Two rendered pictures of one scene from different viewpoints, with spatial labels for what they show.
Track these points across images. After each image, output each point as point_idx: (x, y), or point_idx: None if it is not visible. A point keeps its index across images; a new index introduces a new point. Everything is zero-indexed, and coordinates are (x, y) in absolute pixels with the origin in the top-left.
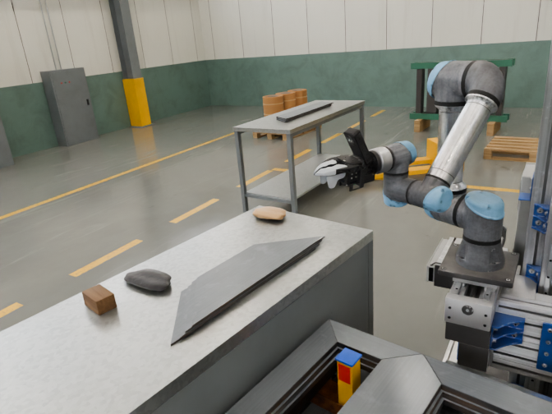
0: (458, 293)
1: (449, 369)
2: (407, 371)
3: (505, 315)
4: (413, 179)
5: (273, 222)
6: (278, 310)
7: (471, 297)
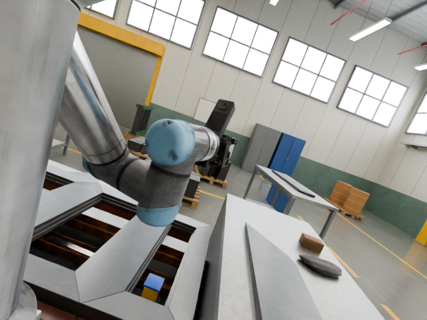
0: None
1: (58, 286)
2: (102, 280)
3: None
4: (141, 161)
5: None
6: (220, 257)
7: None
